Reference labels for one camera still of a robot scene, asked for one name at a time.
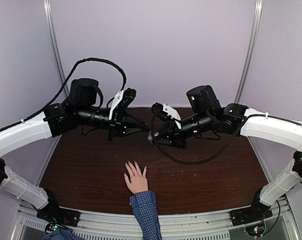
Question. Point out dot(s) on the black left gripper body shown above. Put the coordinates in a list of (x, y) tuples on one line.
[(115, 125)]

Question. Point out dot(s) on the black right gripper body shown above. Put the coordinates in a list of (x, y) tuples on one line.
[(181, 141)]

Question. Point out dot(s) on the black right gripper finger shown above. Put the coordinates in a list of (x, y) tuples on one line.
[(164, 142), (164, 130)]

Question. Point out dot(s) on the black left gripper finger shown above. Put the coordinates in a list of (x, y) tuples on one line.
[(137, 120), (135, 130)]

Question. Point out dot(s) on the clear nail polish bottle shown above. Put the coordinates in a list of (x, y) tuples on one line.
[(150, 138)]

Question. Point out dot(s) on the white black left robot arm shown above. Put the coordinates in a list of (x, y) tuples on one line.
[(78, 109)]

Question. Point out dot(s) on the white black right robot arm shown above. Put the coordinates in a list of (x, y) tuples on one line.
[(240, 120)]

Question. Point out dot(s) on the mannequin hand with painted nails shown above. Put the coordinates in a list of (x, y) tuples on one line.
[(136, 179)]

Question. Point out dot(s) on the blue checkered shirt sleeve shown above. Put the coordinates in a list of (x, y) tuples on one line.
[(144, 207)]

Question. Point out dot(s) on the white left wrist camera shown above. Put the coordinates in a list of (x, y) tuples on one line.
[(120, 103)]

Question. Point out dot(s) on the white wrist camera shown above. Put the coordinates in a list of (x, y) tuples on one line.
[(120, 103), (166, 113)]

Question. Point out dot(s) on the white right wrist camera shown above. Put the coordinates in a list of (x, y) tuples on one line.
[(166, 113)]

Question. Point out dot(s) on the slotted aluminium base rail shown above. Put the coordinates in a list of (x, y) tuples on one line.
[(277, 223)]

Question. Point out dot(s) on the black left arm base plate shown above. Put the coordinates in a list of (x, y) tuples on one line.
[(59, 217)]

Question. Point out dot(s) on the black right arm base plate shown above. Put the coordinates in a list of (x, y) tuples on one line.
[(248, 215)]

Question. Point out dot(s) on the left aluminium frame post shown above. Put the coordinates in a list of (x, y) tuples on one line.
[(52, 33)]

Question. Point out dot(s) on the aluminium frame post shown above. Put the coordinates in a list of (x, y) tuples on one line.
[(254, 33), (52, 33)]

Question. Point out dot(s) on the right aluminium frame post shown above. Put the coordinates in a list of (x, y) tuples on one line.
[(254, 33)]

